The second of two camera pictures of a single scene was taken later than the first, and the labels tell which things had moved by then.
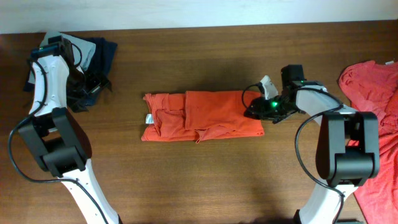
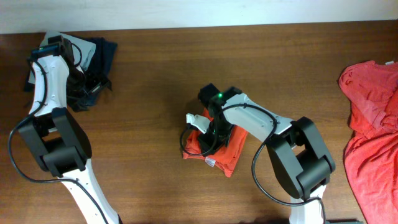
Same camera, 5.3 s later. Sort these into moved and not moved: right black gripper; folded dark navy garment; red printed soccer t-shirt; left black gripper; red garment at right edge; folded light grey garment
Moved: red printed soccer t-shirt; right black gripper
Not moved: folded light grey garment; left black gripper; red garment at right edge; folded dark navy garment
